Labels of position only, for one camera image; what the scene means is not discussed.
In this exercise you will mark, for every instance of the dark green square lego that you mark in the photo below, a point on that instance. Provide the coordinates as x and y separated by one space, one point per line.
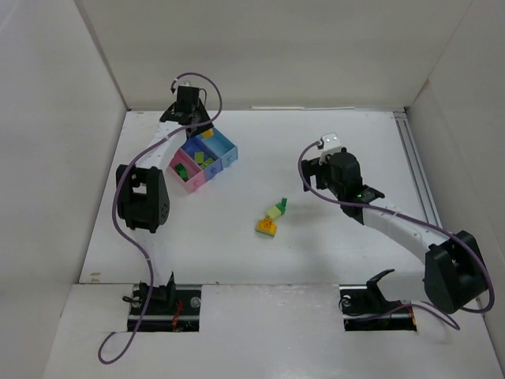
183 175

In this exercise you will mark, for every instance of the metallic gold lego brick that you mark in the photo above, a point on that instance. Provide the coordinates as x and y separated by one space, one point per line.
207 162

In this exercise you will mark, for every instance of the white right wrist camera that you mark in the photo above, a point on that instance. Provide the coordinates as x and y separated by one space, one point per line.
328 145

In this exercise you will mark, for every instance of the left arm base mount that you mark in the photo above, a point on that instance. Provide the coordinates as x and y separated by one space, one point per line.
172 308

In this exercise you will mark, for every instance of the light green rectangular lego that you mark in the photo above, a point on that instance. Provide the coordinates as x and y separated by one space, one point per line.
199 157

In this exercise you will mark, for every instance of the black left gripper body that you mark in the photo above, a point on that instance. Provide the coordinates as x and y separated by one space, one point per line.
201 126

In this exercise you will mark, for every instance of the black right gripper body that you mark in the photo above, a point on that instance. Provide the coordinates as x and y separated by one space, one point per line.
308 174

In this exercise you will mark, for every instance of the dark green curved lego piece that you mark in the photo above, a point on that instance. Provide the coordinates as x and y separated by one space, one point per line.
283 202

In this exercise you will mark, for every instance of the light green and green lego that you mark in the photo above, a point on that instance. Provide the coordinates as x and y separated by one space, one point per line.
275 211

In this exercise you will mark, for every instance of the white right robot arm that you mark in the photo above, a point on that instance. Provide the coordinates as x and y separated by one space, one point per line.
454 276

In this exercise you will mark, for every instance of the light blue drawer bin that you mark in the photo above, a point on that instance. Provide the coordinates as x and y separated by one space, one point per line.
225 149

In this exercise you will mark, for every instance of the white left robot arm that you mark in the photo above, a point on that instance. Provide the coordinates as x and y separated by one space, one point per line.
141 203

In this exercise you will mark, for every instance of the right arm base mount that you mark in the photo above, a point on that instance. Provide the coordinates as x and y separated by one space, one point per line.
364 308

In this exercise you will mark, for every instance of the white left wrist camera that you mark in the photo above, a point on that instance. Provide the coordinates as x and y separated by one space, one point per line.
176 84

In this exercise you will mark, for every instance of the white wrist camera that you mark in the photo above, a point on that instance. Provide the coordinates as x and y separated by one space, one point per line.
328 145
176 84

